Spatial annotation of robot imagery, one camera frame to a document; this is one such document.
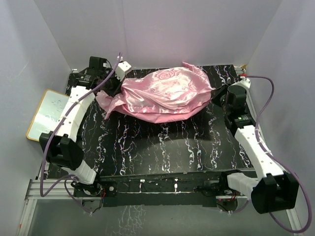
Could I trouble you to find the pink satin pillowcase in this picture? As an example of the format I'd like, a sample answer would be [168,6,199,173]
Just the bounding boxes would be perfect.
[96,62,214,123]

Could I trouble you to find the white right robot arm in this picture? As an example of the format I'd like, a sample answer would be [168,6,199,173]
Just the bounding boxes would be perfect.
[211,82,299,214]

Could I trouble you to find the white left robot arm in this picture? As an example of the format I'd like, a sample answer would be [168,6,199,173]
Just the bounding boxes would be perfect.
[39,54,126,196]

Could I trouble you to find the small whiteboard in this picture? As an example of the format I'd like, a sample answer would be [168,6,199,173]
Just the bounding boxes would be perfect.
[26,89,69,142]

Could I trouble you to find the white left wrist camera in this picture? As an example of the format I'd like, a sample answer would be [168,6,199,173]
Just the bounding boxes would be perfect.
[115,61,132,81]

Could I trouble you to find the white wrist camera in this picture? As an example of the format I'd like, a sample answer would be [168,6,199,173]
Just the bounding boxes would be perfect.
[115,61,132,81]
[237,76,251,90]

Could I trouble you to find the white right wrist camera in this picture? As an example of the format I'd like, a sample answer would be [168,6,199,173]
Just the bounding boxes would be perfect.
[237,76,251,90]

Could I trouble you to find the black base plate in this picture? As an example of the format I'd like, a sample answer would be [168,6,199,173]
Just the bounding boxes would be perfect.
[73,171,242,207]

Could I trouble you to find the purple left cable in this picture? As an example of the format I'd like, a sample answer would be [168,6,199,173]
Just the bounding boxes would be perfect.
[39,51,124,214]

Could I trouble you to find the purple cable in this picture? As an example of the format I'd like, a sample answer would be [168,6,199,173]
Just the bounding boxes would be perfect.
[231,75,311,233]
[39,51,124,214]

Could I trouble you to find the aluminium frame rails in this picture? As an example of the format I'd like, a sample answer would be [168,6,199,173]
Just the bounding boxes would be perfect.
[17,179,100,236]

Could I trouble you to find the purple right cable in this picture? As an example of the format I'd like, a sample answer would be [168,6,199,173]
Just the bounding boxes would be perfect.
[231,75,311,233]

